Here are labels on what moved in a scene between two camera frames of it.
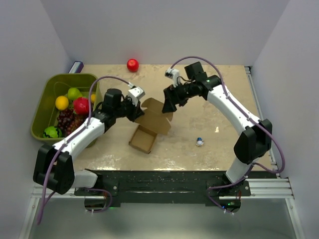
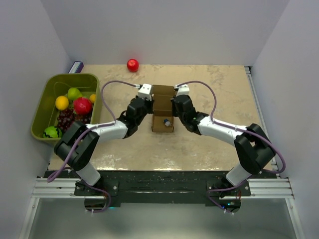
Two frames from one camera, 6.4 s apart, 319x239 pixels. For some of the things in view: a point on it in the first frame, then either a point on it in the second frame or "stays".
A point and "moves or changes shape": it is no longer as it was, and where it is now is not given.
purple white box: (77, 67) stays
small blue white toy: (200, 141) to (167, 122)
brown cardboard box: (153, 122) moves or changes shape
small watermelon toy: (52, 132) stays
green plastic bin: (56, 85) stays
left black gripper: (134, 115) to (149, 103)
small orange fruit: (93, 97) stays
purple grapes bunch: (67, 120) stays
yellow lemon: (62, 102) stays
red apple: (132, 65) stays
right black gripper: (172, 96) to (174, 111)
